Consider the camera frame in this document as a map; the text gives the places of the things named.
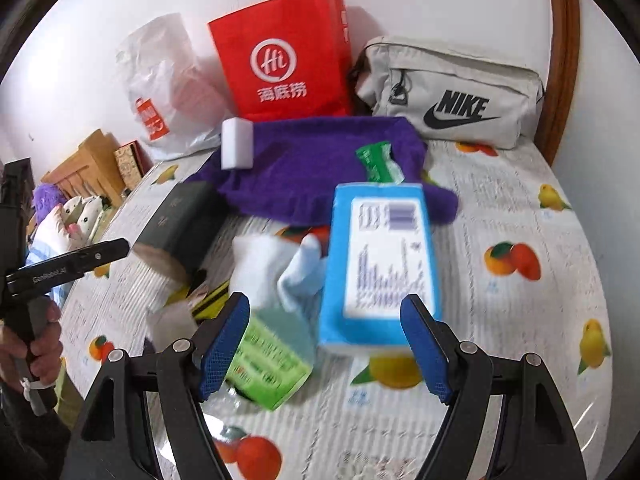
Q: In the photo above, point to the person's left forearm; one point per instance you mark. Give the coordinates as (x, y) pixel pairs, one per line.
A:
(30, 440)

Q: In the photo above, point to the purple plush toy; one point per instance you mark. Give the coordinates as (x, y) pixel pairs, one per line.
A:
(46, 197)

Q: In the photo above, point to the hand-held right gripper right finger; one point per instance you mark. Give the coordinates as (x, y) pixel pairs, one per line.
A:
(425, 345)

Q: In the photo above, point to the wooden furniture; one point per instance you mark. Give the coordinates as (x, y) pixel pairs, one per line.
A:
(95, 160)

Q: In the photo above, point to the person's left hand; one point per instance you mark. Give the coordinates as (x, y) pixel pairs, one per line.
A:
(47, 355)

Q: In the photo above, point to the blue tissue pack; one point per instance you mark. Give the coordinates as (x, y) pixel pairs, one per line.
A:
(380, 260)

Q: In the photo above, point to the white stuffed toy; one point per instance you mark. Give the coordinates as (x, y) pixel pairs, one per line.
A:
(80, 215)

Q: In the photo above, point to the red paper bag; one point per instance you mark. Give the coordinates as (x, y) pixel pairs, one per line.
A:
(280, 35)

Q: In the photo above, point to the brown wooden headboard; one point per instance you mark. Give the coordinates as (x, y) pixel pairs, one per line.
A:
(562, 60)

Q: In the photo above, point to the white tissue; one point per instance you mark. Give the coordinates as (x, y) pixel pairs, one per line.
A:
(170, 325)

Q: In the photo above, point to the green packet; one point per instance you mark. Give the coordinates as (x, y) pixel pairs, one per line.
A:
(380, 160)

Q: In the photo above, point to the white sponge block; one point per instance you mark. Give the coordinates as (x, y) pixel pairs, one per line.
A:
(238, 142)

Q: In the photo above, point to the yellow and black pouch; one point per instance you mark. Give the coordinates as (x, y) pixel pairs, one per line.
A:
(212, 300)

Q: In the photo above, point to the white and mint sock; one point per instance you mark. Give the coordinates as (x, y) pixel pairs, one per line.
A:
(295, 275)

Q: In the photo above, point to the patterned box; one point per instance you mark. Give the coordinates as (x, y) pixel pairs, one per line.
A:
(131, 162)

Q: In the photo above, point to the grey waist bag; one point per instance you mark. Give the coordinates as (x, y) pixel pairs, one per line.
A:
(450, 75)

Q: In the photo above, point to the black rectangular box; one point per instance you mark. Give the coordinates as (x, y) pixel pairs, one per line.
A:
(175, 225)

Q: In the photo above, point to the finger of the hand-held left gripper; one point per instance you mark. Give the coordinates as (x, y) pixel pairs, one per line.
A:
(15, 195)

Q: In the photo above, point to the white plastic bag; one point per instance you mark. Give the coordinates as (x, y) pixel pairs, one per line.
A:
(155, 75)

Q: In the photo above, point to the fruit print bed sheet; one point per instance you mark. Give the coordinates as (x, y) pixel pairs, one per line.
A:
(500, 200)

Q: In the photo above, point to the purple towel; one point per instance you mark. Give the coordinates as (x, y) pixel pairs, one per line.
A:
(300, 160)

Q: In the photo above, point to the clear bottle with green label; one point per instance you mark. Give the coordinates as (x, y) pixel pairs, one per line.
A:
(270, 360)

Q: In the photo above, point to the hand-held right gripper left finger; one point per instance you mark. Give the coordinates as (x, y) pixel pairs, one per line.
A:
(225, 350)

